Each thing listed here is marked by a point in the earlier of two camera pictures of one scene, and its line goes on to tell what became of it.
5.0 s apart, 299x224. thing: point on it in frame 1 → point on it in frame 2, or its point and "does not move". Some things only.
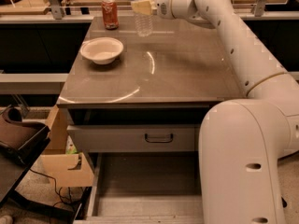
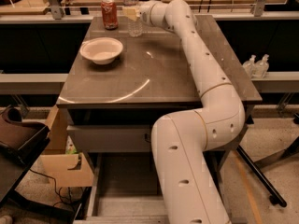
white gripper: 162,6 → 145,14
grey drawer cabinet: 143,114 does not move
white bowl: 102,50 does not move
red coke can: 110,13 does not move
